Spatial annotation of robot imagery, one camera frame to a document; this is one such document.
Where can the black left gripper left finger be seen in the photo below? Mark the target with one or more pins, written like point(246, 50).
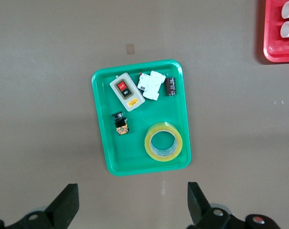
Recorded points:
point(63, 205)

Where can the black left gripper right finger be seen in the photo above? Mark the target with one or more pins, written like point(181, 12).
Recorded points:
point(201, 210)

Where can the yellow packing tape roll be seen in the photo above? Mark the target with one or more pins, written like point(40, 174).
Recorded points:
point(163, 126)

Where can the green plastic tray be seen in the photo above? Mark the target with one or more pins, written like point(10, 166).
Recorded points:
point(134, 157)

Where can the clear tape patch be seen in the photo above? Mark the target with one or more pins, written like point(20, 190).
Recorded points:
point(278, 102)

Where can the brown tape patch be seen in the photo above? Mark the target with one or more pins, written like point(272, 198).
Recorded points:
point(130, 49)

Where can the red plastic tray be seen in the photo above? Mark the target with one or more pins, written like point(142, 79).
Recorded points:
point(269, 47)

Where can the small black chip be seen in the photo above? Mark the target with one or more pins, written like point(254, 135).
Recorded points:
point(170, 86)

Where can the white circuit breaker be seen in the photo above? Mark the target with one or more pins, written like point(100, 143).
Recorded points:
point(151, 86)

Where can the black push button switch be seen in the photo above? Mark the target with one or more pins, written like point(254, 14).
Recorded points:
point(121, 126)

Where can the grey on-off switch box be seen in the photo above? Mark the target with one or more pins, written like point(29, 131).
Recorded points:
point(125, 95)

